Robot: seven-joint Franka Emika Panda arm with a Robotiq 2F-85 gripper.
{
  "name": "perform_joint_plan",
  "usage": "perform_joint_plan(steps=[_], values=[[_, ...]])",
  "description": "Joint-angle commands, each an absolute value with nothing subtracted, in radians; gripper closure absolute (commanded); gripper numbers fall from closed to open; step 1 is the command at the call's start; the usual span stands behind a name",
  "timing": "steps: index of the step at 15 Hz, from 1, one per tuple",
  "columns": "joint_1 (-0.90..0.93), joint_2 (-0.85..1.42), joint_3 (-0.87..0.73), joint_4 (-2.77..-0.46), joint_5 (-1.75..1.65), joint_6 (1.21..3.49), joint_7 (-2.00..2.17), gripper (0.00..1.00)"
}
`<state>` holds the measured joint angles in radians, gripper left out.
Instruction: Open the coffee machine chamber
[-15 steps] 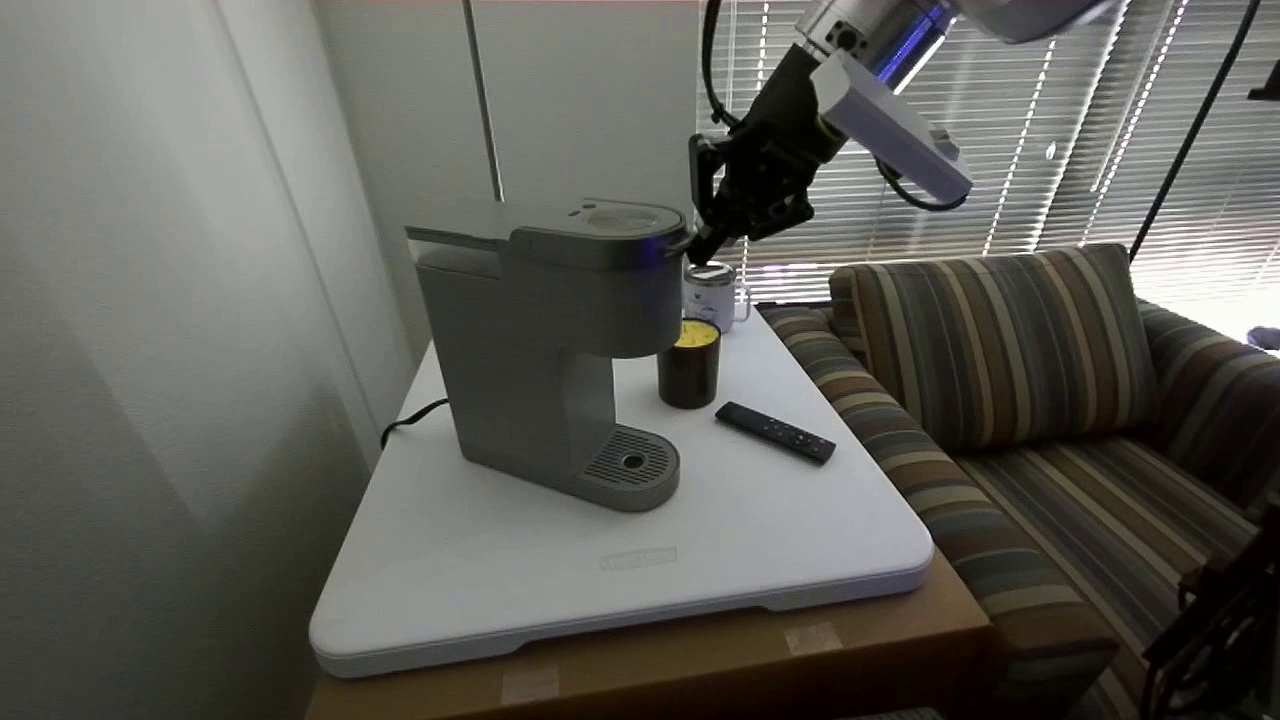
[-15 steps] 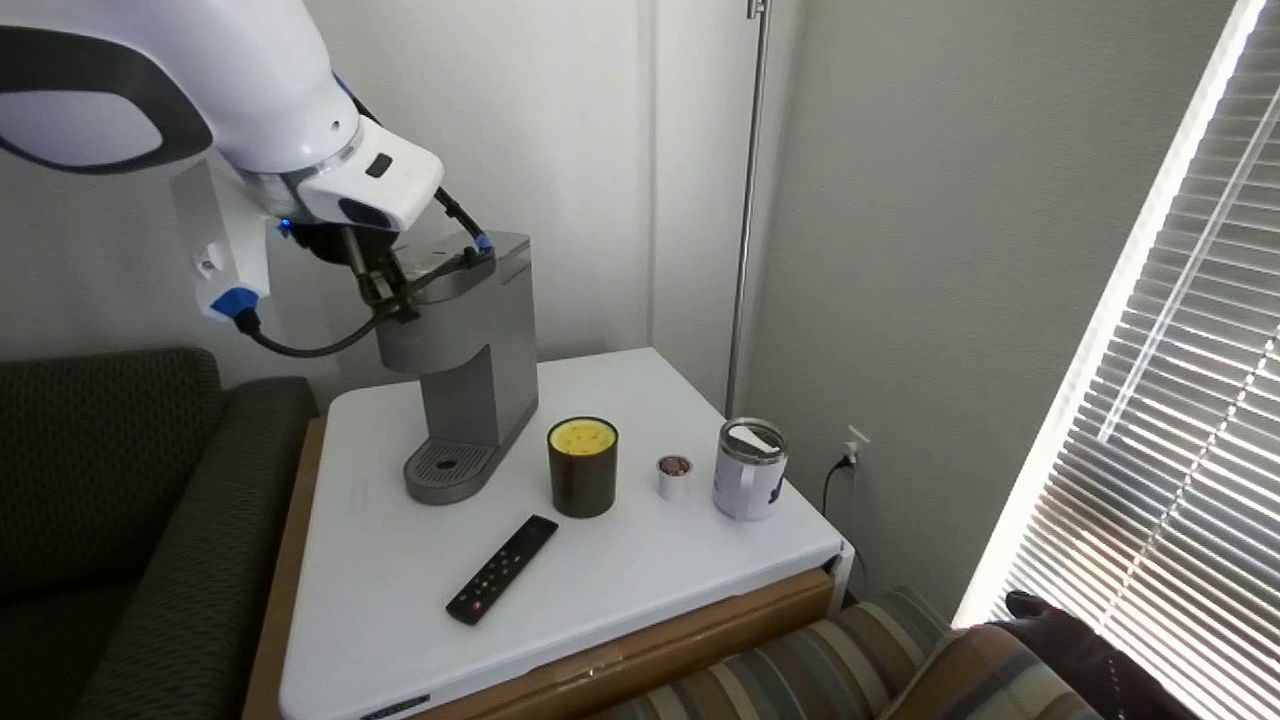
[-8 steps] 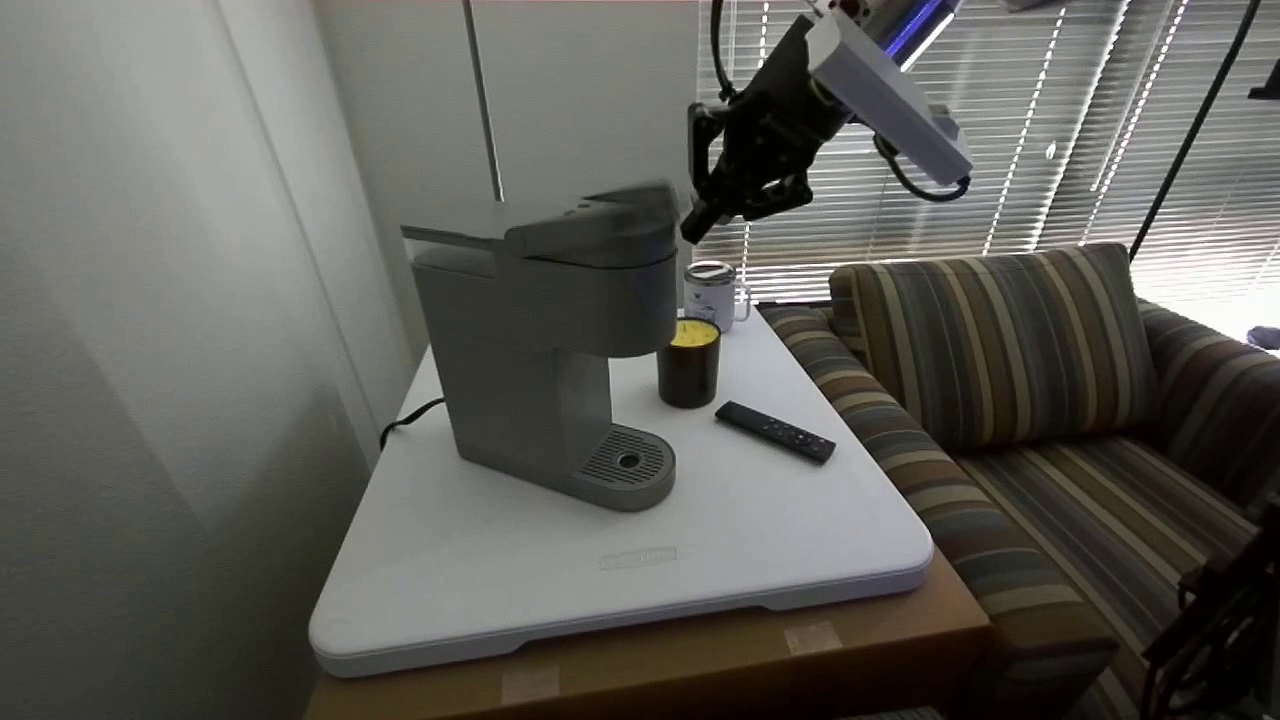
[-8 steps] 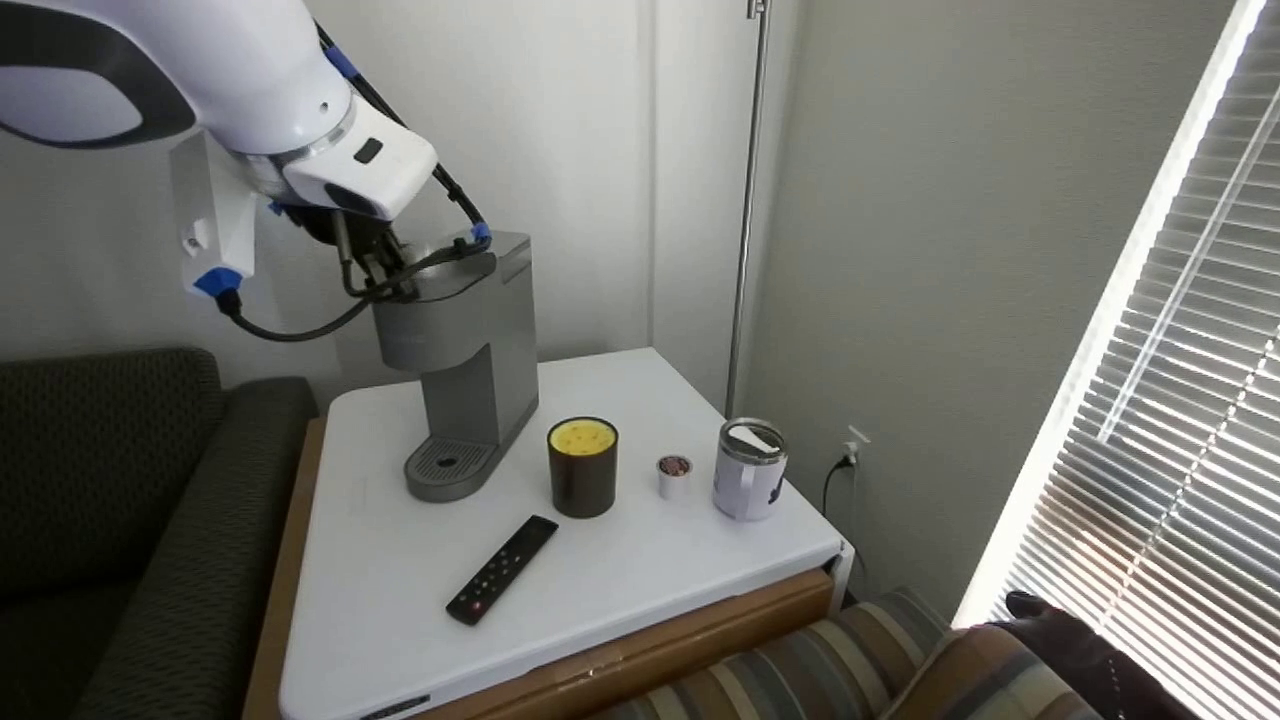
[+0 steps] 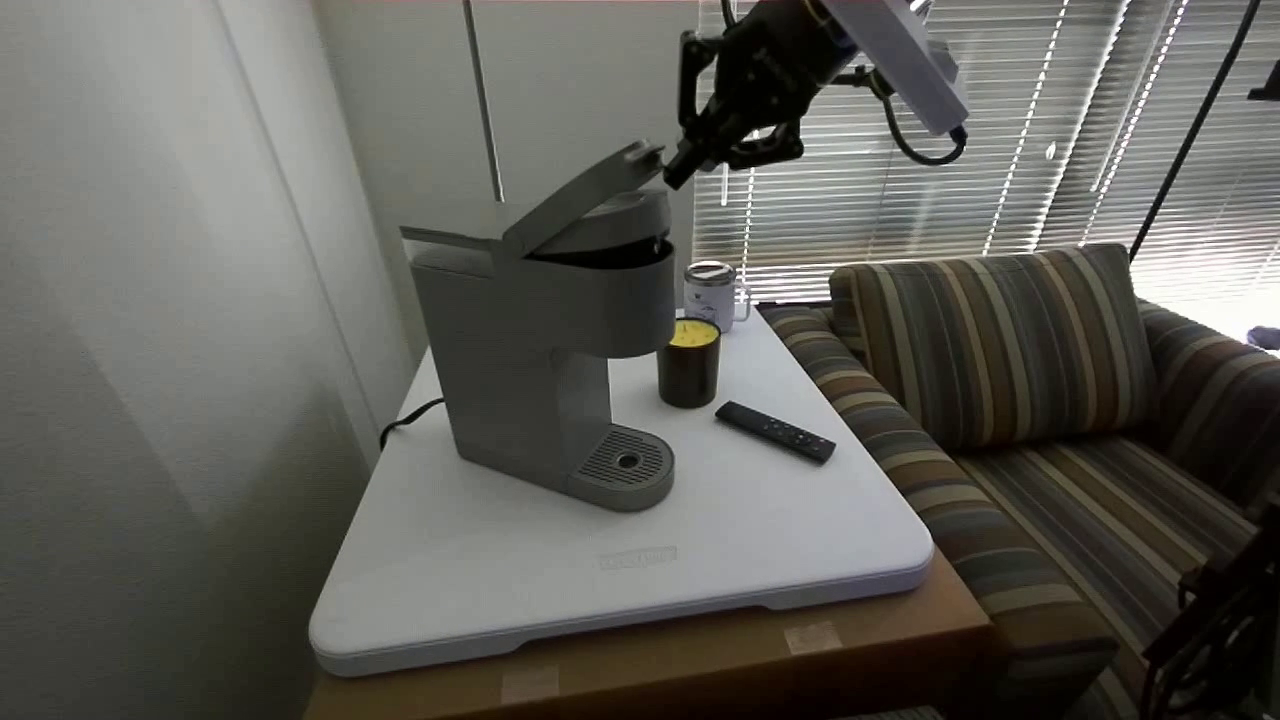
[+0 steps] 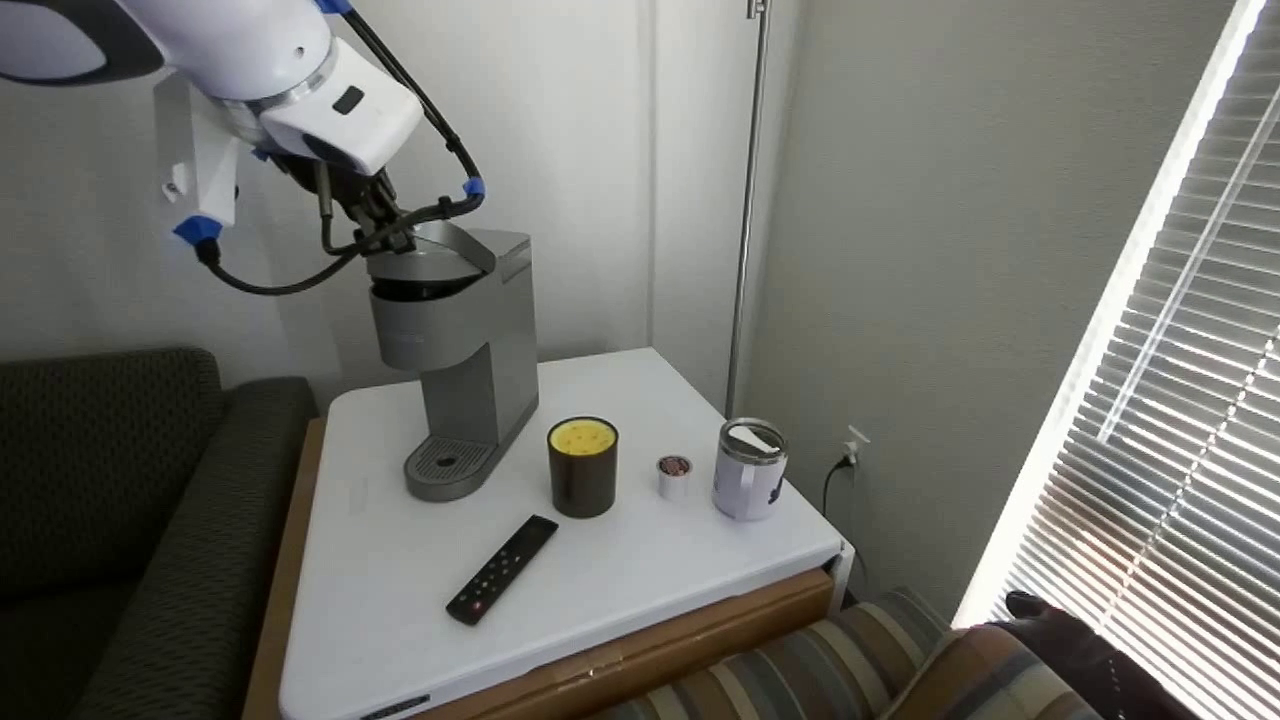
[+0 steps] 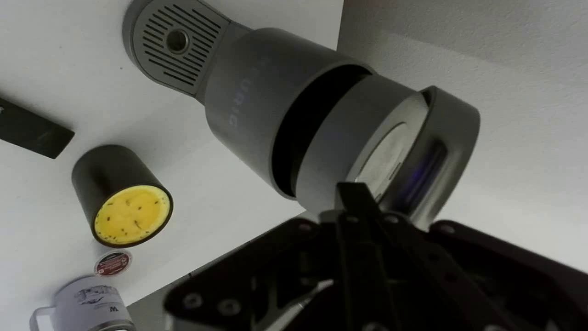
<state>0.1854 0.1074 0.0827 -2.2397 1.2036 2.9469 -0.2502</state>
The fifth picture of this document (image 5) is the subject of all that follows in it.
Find thin black pole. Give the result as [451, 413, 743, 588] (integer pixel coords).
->
[1124, 0, 1267, 261]

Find gray coffee machine lid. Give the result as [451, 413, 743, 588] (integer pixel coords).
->
[496, 142, 671, 263]

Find striped sofa cushion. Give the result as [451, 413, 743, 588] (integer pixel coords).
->
[824, 242, 1160, 458]

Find white board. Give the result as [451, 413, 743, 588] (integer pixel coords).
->
[305, 309, 939, 679]

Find brown cardboard box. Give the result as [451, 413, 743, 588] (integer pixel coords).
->
[301, 550, 999, 720]

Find white window blinds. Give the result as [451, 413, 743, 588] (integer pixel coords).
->
[687, 0, 1280, 341]

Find black stand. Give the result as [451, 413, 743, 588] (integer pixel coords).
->
[1137, 501, 1280, 720]

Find black power cable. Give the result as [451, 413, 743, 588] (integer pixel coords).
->
[372, 394, 451, 458]

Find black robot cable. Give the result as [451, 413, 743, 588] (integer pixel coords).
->
[837, 62, 971, 172]

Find white mug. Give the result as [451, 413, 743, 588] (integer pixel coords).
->
[679, 258, 743, 333]

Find black remote control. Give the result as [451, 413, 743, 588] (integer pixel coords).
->
[712, 400, 839, 470]

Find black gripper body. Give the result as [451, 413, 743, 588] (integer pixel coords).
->
[676, 0, 865, 146]

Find black jar yellow candle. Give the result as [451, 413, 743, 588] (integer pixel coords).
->
[657, 312, 730, 413]

